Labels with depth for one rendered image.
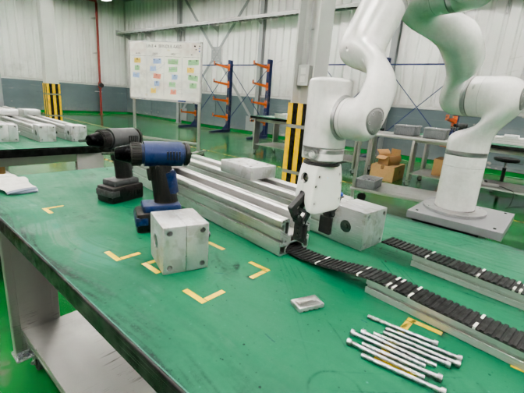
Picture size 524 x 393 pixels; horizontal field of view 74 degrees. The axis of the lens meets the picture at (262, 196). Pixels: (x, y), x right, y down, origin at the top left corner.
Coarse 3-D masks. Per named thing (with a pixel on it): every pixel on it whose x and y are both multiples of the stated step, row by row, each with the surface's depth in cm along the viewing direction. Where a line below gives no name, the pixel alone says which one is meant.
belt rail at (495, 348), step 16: (368, 288) 65; (384, 288) 62; (400, 304) 60; (416, 304) 58; (432, 320) 57; (448, 320) 55; (464, 336) 53; (480, 336) 52; (496, 352) 50; (512, 352) 49
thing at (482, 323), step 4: (480, 316) 55; (484, 316) 54; (476, 320) 53; (480, 320) 53; (484, 320) 54; (488, 320) 53; (492, 320) 53; (472, 324) 52; (476, 324) 52; (480, 324) 52; (484, 324) 52; (488, 324) 52; (476, 328) 51; (480, 328) 51; (484, 328) 51; (488, 328) 52; (480, 332) 51; (484, 332) 51
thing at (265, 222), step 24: (144, 168) 126; (192, 192) 101; (216, 192) 94; (240, 192) 96; (216, 216) 94; (240, 216) 86; (264, 216) 79; (288, 216) 84; (264, 240) 80; (288, 240) 78
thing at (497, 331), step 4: (492, 324) 53; (496, 324) 52; (500, 324) 53; (504, 324) 53; (492, 328) 51; (496, 328) 51; (500, 328) 52; (504, 328) 52; (508, 328) 52; (488, 332) 50; (492, 332) 50; (496, 332) 51; (500, 332) 51; (504, 332) 51; (492, 336) 50; (496, 336) 50; (500, 336) 50; (500, 340) 49
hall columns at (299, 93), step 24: (48, 0) 847; (48, 24) 859; (312, 24) 387; (48, 48) 870; (312, 48) 392; (48, 72) 882; (48, 96) 892; (288, 120) 410; (288, 144) 415; (288, 168) 421
